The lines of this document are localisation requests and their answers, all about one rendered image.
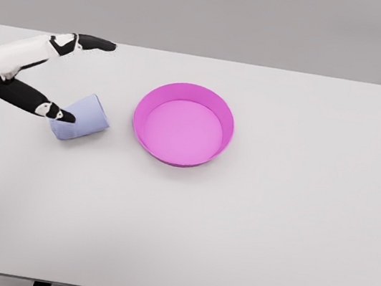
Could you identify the lavender cup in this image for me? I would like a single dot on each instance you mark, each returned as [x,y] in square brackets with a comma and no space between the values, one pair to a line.
[83,119]

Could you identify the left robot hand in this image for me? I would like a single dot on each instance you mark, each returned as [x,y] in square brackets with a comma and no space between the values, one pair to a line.
[16,50]

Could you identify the pink round plate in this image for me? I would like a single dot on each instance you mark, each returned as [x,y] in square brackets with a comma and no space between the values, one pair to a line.
[183,127]

